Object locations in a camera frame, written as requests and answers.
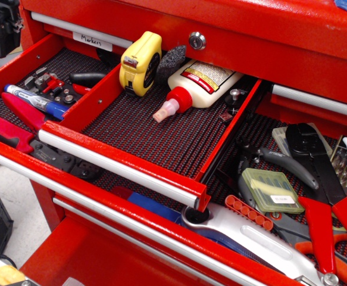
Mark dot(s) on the silver utility knife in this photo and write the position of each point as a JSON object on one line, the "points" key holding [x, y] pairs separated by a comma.
{"points": [[248, 239]]}

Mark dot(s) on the red black punch tool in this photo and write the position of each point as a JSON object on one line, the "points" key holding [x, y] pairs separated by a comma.
{"points": [[49, 86]]}

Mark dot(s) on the dark grey abrasive sponge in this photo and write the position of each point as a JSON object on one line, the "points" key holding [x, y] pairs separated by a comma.
{"points": [[170, 63]]}

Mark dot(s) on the black knob with silver bolt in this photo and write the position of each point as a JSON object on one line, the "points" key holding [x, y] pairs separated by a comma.
{"points": [[235, 98]]}

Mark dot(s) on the silver cabinet key lock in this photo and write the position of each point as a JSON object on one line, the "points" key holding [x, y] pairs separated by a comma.
{"points": [[197, 41]]}

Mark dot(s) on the black handled plier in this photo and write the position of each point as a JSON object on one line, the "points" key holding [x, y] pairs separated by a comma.
{"points": [[83, 82]]}

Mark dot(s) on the red metal tool chest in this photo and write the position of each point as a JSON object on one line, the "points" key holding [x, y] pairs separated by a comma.
{"points": [[298, 44]]}

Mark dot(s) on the white glue bottle red cap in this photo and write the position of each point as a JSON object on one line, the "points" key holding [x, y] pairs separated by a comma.
{"points": [[196, 84]]}

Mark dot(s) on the black device upper left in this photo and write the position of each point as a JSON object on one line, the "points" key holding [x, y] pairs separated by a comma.
{"points": [[11, 25]]}

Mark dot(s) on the small red open drawer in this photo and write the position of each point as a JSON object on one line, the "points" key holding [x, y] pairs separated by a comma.
{"points": [[175, 158]]}

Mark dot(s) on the red drill bit holder strip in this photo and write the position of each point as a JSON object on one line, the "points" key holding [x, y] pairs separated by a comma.
{"points": [[248, 212]]}

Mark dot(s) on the yellow sponge lower left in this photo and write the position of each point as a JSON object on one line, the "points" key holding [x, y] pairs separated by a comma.
{"points": [[10, 275]]}

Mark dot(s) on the grey handled cutter plier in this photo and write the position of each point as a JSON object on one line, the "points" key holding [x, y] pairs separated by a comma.
{"points": [[249, 152]]}

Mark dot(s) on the small dark red chip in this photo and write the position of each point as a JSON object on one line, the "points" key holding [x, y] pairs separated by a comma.
{"points": [[225, 117]]}

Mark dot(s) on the wide red lower drawer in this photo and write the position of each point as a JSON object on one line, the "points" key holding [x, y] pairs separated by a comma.
{"points": [[98, 236]]}

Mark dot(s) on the red handled crimping tool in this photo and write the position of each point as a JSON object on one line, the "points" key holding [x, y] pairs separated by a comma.
{"points": [[28, 143]]}

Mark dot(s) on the black crimper with red handles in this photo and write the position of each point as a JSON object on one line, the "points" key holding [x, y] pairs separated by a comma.
{"points": [[323, 202]]}

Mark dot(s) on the yellow tape measure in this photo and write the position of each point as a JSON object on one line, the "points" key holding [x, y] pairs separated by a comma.
{"points": [[139, 64]]}

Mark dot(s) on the white Markers label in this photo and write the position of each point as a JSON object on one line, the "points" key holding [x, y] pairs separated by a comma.
{"points": [[98, 43]]}

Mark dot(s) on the blue and white marker pen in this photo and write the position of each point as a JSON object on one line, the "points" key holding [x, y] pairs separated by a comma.
{"points": [[53, 108]]}

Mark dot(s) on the orange handled scissors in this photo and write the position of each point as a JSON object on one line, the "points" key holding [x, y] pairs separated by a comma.
{"points": [[294, 230]]}

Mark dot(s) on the green transparent bit case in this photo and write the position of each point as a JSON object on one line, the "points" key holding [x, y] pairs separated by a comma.
{"points": [[272, 191]]}

